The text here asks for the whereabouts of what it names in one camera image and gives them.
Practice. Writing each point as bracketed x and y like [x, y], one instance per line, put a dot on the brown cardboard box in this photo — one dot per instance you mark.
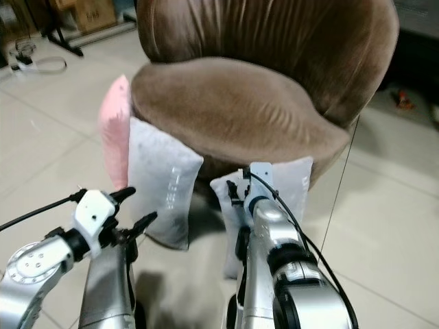
[96, 14]

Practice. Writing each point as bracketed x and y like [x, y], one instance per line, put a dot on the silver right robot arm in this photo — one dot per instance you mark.
[281, 274]

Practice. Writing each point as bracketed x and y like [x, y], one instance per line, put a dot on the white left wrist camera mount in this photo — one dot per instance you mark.
[94, 214]

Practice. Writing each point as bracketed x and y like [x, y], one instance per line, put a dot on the grey pillow with white print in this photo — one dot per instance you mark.
[164, 178]
[291, 181]

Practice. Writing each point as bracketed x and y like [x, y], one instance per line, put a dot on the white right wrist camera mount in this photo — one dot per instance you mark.
[262, 177]

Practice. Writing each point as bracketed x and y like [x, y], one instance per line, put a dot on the small red object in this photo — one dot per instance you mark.
[404, 101]

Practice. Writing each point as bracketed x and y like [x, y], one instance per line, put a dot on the black metal stand leg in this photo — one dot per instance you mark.
[65, 38]

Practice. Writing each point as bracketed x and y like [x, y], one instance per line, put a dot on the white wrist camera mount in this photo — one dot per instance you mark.
[94, 214]
[262, 177]

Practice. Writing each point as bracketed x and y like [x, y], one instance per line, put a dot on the pink pillow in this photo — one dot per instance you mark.
[114, 133]

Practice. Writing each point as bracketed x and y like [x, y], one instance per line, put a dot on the brown velvet round sofa chair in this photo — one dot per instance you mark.
[254, 96]

